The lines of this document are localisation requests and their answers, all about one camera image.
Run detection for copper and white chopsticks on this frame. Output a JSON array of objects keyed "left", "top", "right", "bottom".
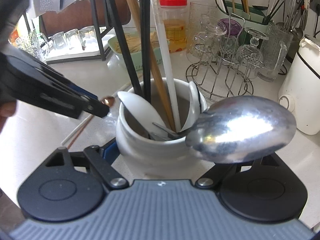
[{"left": 61, "top": 96, "right": 115, "bottom": 149}]

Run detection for large metal spoon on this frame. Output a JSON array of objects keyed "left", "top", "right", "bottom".
[{"left": 185, "top": 96, "right": 297, "bottom": 164}]

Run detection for white ceramic utensil crock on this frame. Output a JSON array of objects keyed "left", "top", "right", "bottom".
[{"left": 115, "top": 77, "right": 216, "bottom": 178}]

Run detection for white ceramic soup spoon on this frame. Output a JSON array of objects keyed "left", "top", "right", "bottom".
[{"left": 117, "top": 91, "right": 165, "bottom": 130}]

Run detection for white black-rimmed ceramic spoon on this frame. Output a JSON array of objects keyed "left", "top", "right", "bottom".
[{"left": 181, "top": 81, "right": 202, "bottom": 132}]

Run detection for black chopstick left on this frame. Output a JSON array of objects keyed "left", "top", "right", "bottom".
[{"left": 106, "top": 0, "right": 143, "bottom": 96}]

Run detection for black chopstick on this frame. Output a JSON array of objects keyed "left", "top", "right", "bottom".
[
  {"left": 106, "top": 0, "right": 143, "bottom": 96},
  {"left": 139, "top": 0, "right": 151, "bottom": 103}
]

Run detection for black metal shelf rack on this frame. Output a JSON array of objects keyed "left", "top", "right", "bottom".
[{"left": 24, "top": 0, "right": 130, "bottom": 63}]

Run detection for upturned crystal goblet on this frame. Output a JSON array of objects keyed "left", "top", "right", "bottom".
[{"left": 236, "top": 27, "right": 268, "bottom": 79}]

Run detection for green basket of sticks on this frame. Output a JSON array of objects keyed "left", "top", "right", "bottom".
[{"left": 108, "top": 31, "right": 162, "bottom": 71}]

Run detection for textured glass pitcher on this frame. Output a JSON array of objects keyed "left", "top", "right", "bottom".
[{"left": 257, "top": 22, "right": 293, "bottom": 82}]

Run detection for tall clear glass tumbler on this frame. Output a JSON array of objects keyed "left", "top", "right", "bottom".
[{"left": 186, "top": 1, "right": 217, "bottom": 63}]

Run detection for wooden chopsticks in crock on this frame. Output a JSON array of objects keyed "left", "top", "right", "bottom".
[{"left": 126, "top": 0, "right": 175, "bottom": 131}]

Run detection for purple glass cup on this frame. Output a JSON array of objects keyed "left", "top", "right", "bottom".
[{"left": 218, "top": 18, "right": 242, "bottom": 36}]

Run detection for black chopstick right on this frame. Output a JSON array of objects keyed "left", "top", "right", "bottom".
[{"left": 139, "top": 0, "right": 151, "bottom": 103}]

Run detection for white long chopstick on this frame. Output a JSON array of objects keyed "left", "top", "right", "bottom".
[{"left": 151, "top": 0, "right": 181, "bottom": 132}]

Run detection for green white utensil drainer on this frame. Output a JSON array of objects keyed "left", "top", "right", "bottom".
[{"left": 214, "top": 0, "right": 273, "bottom": 33}]

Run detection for red-lid plastic jar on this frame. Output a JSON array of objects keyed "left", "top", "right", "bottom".
[{"left": 159, "top": 0, "right": 188, "bottom": 53}]

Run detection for wire glass drying rack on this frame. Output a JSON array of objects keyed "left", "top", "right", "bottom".
[{"left": 185, "top": 15, "right": 254, "bottom": 102}]

